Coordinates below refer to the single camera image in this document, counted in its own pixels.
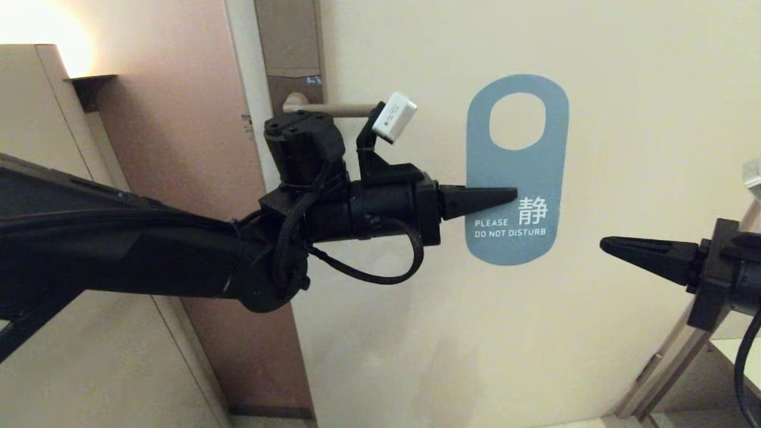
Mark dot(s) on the blue do-not-disturb door sign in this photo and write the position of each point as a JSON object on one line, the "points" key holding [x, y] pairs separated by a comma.
{"points": [[517, 172]]}

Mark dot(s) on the brown closet door frame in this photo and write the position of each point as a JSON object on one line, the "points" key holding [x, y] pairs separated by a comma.
{"points": [[672, 356]]}

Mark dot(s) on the small metal latch plate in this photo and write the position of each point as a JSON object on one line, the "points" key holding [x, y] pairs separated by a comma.
{"points": [[248, 126]]}

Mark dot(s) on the dark wall lamp bracket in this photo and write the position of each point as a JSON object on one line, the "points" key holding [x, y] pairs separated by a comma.
{"points": [[92, 86]]}

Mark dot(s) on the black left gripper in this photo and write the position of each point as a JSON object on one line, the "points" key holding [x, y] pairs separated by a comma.
{"points": [[392, 205]]}

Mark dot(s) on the brown door lock plate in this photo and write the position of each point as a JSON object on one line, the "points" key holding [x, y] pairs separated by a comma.
{"points": [[288, 35]]}

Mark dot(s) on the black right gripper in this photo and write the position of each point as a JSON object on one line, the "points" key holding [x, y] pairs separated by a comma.
{"points": [[725, 273]]}

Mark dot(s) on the brown frame hinge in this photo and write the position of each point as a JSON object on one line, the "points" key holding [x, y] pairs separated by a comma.
{"points": [[648, 368]]}

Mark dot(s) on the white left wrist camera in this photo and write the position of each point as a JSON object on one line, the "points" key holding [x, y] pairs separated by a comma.
{"points": [[395, 116]]}

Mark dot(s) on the dark baseboard strip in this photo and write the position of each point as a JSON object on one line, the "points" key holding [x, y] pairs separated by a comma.
{"points": [[267, 413]]}

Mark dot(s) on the black left camera bracket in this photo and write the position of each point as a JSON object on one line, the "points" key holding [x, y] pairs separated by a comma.
{"points": [[380, 169]]}

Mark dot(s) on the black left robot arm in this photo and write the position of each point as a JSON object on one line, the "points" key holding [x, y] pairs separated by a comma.
{"points": [[119, 249]]}

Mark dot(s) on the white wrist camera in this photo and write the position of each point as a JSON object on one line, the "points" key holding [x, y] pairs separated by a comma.
{"points": [[395, 116], [754, 178]]}

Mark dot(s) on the white door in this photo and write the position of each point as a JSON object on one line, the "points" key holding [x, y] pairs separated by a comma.
{"points": [[535, 333]]}

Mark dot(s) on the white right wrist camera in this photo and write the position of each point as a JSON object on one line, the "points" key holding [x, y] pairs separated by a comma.
{"points": [[754, 178]]}

